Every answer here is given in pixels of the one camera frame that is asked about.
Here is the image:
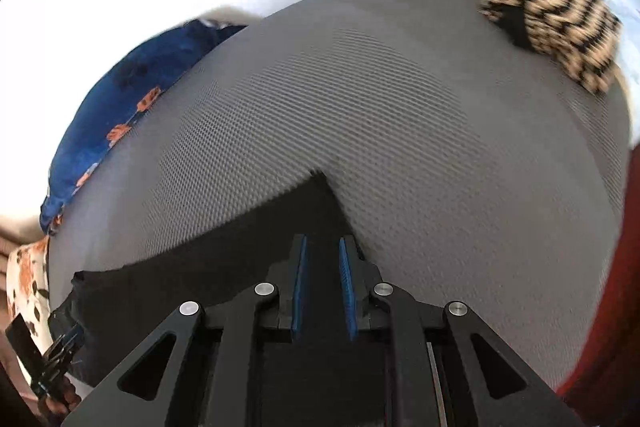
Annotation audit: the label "black denim pants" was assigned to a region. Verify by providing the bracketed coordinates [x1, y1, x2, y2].
[49, 172, 384, 386]

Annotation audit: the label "left hand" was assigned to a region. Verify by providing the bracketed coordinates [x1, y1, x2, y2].
[37, 376, 83, 423]

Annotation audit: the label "white floral pillow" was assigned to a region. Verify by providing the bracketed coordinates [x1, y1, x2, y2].
[6, 236, 53, 353]

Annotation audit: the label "grey mesh mattress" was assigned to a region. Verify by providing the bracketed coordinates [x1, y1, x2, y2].
[49, 0, 629, 386]

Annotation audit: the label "blue floral blanket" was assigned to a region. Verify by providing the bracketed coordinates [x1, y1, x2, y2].
[39, 20, 244, 235]

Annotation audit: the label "black beige striped knit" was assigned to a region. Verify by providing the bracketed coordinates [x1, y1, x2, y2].
[480, 0, 623, 93]

